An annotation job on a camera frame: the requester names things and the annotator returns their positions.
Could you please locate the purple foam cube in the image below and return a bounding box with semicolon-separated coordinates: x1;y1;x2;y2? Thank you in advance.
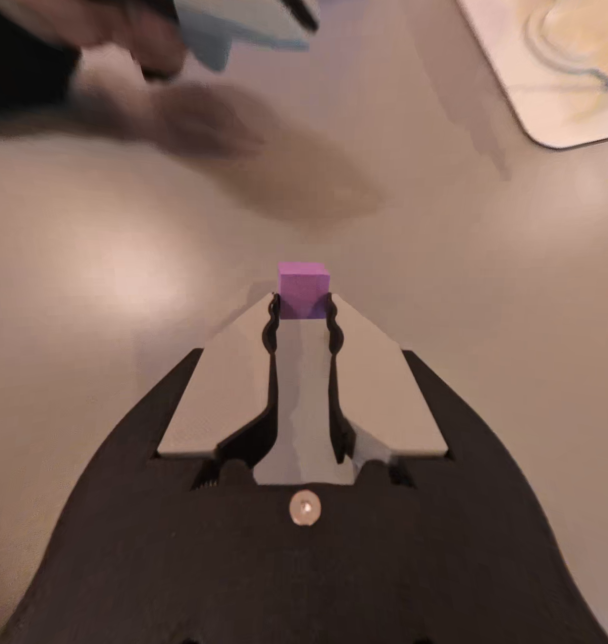
278;262;331;320

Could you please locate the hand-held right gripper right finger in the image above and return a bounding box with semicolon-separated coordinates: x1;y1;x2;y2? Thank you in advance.
325;292;448;476

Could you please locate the person's left hand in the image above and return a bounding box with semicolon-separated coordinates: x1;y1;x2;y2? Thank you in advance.
78;0;189;82

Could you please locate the wooden board document stand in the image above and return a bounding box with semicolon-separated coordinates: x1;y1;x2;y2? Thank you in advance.
457;0;608;150

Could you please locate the person's left forearm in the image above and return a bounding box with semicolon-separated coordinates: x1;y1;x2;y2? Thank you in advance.
0;0;86;139

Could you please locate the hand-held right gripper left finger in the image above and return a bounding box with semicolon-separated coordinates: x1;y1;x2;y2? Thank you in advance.
156;292;281;466

